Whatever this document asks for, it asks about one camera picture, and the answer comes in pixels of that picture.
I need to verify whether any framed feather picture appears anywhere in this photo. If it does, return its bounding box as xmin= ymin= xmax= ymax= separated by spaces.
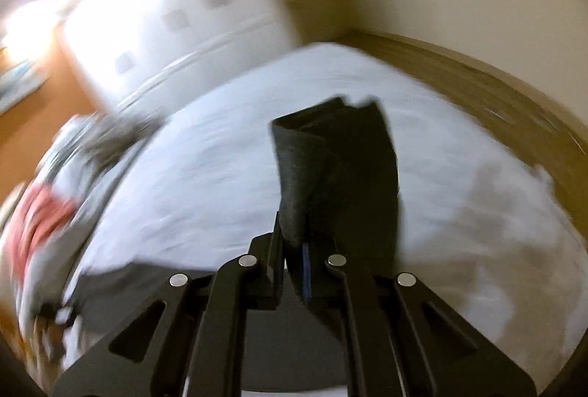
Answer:
xmin=0 ymin=56 xmax=52 ymax=114

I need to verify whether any pink blanket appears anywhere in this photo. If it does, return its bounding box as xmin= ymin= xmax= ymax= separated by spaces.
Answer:
xmin=4 ymin=183 xmax=82 ymax=284

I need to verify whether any crumpled grey garment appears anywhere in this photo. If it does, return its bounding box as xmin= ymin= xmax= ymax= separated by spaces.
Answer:
xmin=78 ymin=111 xmax=167 ymax=155

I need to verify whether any black towel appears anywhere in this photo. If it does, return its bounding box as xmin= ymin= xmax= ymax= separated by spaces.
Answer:
xmin=69 ymin=96 xmax=407 ymax=391

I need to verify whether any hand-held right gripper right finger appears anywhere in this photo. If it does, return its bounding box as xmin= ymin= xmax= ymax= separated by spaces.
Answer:
xmin=301 ymin=236 xmax=538 ymax=397

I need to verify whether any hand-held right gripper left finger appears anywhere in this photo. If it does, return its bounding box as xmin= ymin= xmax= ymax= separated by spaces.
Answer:
xmin=53 ymin=211 xmax=286 ymax=397

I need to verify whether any grey duvet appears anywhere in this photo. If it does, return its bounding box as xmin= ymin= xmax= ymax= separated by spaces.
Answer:
xmin=18 ymin=115 xmax=154 ymax=324

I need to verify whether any white wardrobe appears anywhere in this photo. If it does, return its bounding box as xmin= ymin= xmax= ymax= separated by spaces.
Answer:
xmin=62 ymin=0 xmax=299 ymax=113

